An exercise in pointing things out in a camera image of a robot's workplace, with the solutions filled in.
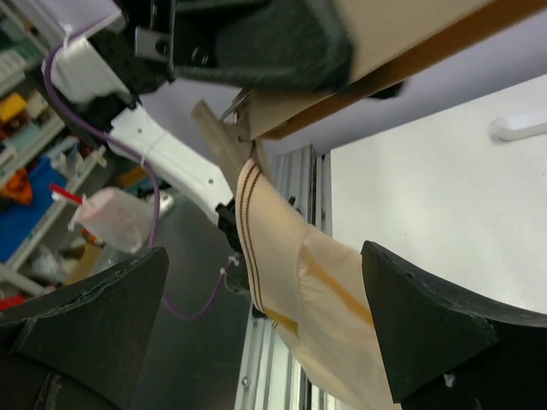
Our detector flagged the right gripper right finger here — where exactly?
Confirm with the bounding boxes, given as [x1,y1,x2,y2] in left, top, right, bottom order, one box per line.
[361,241,546,409]

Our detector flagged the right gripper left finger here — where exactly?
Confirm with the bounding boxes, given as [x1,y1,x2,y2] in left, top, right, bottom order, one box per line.
[1,247,168,409]

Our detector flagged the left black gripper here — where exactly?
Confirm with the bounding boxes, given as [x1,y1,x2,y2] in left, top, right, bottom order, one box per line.
[91,0,353,94]

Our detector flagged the wooden clip hanger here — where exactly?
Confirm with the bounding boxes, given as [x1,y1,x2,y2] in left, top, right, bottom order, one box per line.
[191,1,546,181]

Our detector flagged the beige underwear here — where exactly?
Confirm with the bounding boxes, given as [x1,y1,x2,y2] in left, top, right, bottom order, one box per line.
[236,157,403,410]

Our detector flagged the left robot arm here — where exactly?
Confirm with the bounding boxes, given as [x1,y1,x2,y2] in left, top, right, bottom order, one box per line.
[44,1,353,304]

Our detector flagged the white plastic bag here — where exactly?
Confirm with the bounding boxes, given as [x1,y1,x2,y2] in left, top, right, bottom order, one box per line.
[68,187,153,254]

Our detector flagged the cluttered background shelf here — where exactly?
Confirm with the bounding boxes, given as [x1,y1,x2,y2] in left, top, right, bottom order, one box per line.
[0,0,108,300]

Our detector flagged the white metal clothes rack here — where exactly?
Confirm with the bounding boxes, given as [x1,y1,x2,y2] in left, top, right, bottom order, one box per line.
[489,111,546,142]

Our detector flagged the aluminium mounting rail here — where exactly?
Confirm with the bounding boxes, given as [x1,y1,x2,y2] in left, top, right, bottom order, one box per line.
[235,158,354,404]

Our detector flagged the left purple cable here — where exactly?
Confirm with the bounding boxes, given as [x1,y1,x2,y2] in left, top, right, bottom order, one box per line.
[44,16,240,321]

